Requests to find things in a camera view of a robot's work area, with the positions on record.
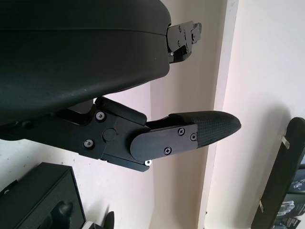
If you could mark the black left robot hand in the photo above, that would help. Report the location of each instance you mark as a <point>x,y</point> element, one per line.
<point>71,59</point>

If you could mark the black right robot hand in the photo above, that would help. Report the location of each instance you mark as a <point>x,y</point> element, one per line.
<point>110,221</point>

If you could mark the black framed poster board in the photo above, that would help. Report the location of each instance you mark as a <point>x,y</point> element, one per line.
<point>281,171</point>

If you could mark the black camera box base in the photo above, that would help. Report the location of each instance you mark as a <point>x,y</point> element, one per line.
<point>38,190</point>

